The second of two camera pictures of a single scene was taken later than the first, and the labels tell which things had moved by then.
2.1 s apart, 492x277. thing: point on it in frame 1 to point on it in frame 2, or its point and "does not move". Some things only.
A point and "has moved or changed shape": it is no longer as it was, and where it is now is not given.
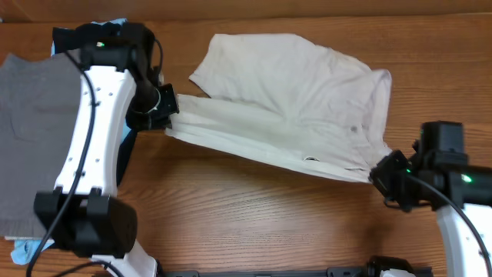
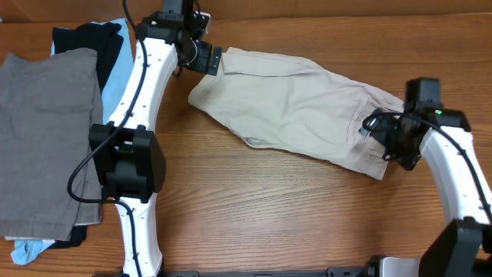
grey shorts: x=38 y=97 does not move
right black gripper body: x=390 y=177 to x=410 y=149
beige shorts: x=280 y=96 has moved or changed shape
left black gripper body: x=167 y=105 to x=201 y=61
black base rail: x=377 y=268 does not move
